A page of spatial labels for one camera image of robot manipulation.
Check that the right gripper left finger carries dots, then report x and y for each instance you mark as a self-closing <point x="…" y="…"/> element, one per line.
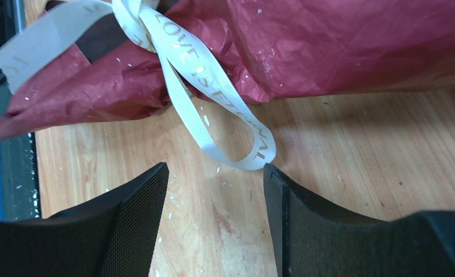
<point x="113" y="234"/>

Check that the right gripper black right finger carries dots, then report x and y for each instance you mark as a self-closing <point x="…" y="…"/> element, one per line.
<point x="313" y="236"/>

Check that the dark red wrapping paper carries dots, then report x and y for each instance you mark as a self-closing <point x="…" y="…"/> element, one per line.
<point x="269" y="50"/>

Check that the cream printed ribbon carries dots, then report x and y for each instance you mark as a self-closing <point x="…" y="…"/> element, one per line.
<point x="184" y="60"/>

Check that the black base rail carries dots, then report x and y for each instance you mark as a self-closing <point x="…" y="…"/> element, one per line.
<point x="19" y="184"/>

